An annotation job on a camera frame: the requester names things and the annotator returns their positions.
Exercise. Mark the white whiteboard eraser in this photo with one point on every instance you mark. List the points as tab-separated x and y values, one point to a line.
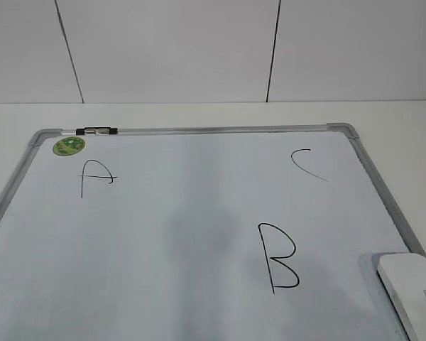
404	278

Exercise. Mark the black silver board clip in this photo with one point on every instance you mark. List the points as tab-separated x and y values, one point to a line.
95	131

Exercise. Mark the round green magnet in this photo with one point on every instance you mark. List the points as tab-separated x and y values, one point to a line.
69	146

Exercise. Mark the white board with grey frame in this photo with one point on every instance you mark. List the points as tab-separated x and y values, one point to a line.
241	233

